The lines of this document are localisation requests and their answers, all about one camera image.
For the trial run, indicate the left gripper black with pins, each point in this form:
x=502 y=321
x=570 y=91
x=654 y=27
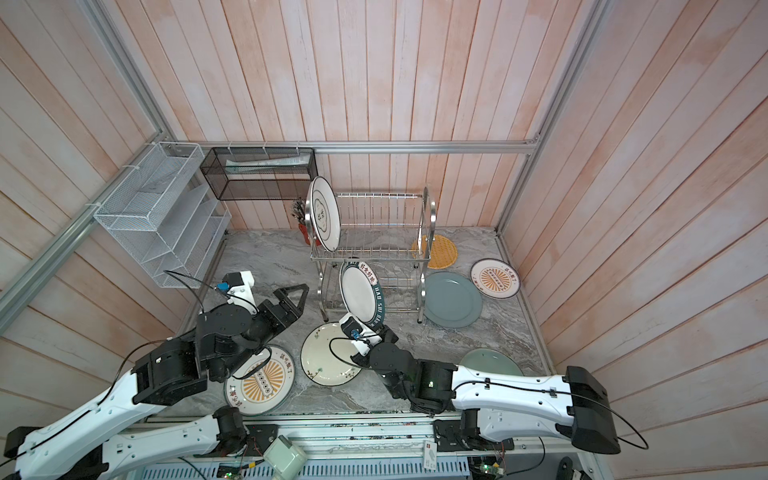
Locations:
x=280 y=320

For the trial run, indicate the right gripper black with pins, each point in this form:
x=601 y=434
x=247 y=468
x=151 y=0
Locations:
x=390 y=334

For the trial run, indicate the white plate green text rim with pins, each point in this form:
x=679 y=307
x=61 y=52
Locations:
x=362 y=293

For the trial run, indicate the white plate cloud line pattern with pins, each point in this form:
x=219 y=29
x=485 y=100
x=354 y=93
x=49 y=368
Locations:
x=324 y=213

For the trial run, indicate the large orange sunburst plate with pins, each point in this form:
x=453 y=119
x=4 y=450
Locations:
x=265 y=389

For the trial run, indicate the stainless steel dish rack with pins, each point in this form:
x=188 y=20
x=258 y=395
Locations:
x=378 y=228

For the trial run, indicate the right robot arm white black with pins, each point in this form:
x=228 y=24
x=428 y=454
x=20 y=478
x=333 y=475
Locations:
x=573 y=406

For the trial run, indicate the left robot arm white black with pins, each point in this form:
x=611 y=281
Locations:
x=92 y=442

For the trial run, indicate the cream plate red berry pattern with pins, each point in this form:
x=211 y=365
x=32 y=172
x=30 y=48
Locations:
x=326 y=356

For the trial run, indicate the red utensil cup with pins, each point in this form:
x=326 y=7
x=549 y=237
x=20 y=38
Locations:
x=305 y=231

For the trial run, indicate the grey green plain plate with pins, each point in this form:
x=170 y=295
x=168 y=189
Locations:
x=452 y=301

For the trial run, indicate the utensils in red cup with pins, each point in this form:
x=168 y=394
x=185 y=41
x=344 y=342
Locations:
x=298 y=212

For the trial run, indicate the light green lotus plate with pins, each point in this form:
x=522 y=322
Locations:
x=490 y=361

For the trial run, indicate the yellow woven round trivet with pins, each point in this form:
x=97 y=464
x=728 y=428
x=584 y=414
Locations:
x=441 y=254

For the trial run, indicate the small orange sunburst plate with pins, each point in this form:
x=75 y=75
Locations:
x=495 y=278

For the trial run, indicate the white green box device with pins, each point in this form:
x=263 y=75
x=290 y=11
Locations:
x=286 y=458

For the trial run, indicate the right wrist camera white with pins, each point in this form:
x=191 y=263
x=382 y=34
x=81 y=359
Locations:
x=360 y=335

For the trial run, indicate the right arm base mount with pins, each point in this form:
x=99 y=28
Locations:
x=464 y=435

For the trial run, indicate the black mesh wall basket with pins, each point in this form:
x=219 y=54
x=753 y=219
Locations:
x=259 y=173

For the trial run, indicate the white wire mesh shelf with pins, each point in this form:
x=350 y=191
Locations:
x=169 y=223

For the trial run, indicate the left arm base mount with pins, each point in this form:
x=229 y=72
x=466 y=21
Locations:
x=234 y=437

